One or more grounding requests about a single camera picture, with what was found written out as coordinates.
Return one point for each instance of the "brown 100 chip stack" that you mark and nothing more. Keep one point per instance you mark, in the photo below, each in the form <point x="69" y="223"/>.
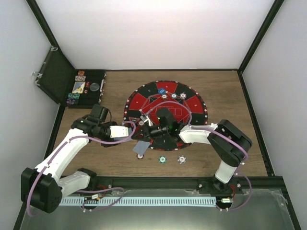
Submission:
<point x="140" y="156"/>

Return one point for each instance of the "purple chip stack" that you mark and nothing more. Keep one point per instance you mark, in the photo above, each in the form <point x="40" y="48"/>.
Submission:
<point x="181" y="159"/>

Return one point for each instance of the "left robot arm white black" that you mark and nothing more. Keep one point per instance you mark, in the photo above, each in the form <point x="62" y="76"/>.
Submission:
<point x="43" y="188"/>

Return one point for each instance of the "card deck in case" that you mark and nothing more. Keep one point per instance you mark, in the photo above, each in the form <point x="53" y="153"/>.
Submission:
<point x="78" y="87"/>

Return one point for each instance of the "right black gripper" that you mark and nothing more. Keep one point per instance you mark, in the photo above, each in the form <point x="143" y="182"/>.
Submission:
<point x="147" y="133"/>

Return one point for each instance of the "teal chips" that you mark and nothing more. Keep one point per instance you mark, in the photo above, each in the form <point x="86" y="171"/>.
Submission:
<point x="173" y="96"/>

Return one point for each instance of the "dealt blue backed card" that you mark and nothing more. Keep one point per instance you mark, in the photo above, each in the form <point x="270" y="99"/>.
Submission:
<point x="141" y="147"/>

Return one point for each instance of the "clear round dealer button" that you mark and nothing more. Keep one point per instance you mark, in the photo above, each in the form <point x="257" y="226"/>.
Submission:
<point x="94" y="87"/>

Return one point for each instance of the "round red black poker mat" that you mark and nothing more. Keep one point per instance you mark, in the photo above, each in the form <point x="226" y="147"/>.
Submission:
<point x="145" y="102"/>

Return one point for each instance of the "blue small blind button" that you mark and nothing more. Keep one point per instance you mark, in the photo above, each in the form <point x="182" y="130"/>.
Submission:
<point x="161" y="91"/>

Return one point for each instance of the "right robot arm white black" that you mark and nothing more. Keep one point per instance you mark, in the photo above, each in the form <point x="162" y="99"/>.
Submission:
<point x="230" y="143"/>

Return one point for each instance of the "black poker chip case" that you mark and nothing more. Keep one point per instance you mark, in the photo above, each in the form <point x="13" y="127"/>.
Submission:
<point x="56" y="79"/>

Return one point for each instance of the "chips in case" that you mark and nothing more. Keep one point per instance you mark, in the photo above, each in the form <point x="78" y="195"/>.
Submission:
<point x="74" y="97"/>

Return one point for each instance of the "light blue slotted cable duct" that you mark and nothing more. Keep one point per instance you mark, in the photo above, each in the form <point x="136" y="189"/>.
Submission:
<point x="192" y="201"/>

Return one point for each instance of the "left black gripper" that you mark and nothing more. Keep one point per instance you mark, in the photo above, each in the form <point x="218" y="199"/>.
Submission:
<point x="107" y="145"/>

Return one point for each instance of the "triangular all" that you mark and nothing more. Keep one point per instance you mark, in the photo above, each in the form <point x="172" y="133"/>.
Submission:
<point x="133" y="119"/>

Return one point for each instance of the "teal chip stack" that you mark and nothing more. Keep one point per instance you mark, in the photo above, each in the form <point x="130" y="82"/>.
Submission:
<point x="162" y="159"/>

